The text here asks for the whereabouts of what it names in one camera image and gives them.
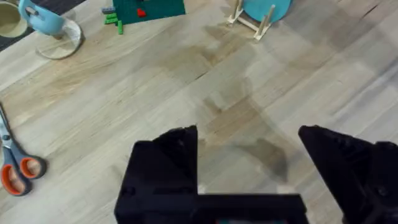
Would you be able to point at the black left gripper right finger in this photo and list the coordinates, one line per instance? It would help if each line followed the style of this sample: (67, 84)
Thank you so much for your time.
(351, 168)

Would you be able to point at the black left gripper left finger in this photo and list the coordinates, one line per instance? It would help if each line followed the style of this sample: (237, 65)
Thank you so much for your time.
(168, 168)

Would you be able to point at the small wooden peg rack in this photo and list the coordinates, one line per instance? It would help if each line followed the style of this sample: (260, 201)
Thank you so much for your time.
(248, 21)

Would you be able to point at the green board with toy blocks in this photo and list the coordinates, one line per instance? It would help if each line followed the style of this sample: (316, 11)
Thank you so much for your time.
(143, 11)

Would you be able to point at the clear round cup stand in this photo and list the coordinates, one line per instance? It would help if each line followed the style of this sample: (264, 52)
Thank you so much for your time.
(62, 42)

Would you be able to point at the teal plate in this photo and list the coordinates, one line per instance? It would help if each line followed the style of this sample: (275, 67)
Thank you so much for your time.
(266, 9)

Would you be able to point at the light blue cup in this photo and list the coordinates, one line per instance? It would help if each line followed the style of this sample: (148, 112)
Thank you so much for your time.
(42, 17)

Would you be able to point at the beige bowl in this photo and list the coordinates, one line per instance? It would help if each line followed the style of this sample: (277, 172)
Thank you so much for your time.
(11, 18)

